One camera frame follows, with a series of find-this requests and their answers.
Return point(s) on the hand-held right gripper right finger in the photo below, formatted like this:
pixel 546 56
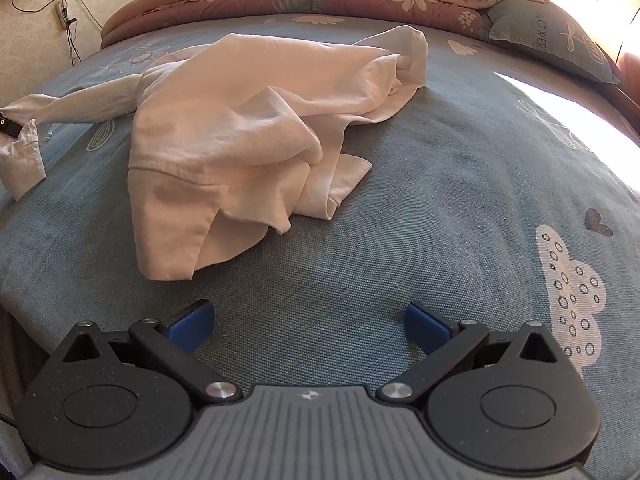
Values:
pixel 425 327

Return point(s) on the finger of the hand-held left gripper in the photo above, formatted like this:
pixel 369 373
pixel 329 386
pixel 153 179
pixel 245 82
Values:
pixel 9 128

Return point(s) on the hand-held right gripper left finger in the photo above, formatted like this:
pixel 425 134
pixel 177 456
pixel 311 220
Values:
pixel 192 322

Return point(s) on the white long-sleeved shirt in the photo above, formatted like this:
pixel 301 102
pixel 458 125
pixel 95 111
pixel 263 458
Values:
pixel 225 135

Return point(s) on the white power strip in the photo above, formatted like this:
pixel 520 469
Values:
pixel 63 15

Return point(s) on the grey-blue printed pillow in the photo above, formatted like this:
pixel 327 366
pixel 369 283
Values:
pixel 545 35

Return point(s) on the wooden headboard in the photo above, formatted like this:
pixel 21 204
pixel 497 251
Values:
pixel 627 65

